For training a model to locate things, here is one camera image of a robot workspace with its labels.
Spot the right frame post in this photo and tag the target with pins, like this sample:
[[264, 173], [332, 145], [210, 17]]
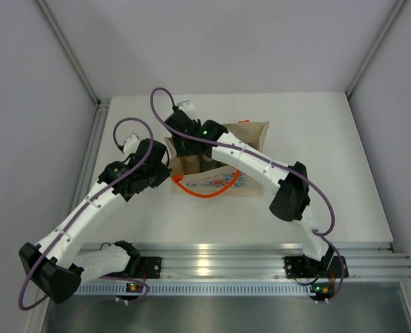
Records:
[[380, 38]]

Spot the canvas bag with orange handles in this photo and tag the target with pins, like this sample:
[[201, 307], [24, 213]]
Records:
[[224, 180]]

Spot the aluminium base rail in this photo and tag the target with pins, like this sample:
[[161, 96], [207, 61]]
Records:
[[264, 262]]

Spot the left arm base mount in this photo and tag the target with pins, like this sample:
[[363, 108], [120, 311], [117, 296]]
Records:
[[149, 268]]

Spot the left frame post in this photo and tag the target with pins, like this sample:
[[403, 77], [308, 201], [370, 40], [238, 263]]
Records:
[[53, 25]]

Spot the slotted cable duct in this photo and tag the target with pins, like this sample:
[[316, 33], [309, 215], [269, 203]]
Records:
[[195, 289]]

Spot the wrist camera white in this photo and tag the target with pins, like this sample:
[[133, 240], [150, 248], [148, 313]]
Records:
[[188, 108], [130, 144]]

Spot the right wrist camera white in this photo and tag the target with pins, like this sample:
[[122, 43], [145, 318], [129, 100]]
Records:
[[188, 108]]

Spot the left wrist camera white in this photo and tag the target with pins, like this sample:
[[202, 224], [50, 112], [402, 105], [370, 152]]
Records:
[[130, 144]]

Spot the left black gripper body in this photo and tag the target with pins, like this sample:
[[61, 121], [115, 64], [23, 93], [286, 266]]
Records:
[[157, 175]]

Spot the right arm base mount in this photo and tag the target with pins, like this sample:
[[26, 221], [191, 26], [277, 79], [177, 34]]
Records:
[[302, 267]]

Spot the frame post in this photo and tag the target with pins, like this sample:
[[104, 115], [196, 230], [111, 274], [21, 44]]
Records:
[[380, 38], [53, 25]]

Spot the beige pump bottle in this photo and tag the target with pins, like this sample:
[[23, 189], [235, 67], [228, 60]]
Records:
[[192, 164]]

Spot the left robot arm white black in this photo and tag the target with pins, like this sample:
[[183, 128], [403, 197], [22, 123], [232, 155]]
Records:
[[55, 265]]

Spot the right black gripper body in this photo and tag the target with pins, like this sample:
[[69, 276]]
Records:
[[180, 148]]

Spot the grey-green pump bottle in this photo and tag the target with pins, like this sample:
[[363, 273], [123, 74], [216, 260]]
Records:
[[207, 163]]

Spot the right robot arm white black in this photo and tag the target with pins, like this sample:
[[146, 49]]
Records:
[[288, 184]]

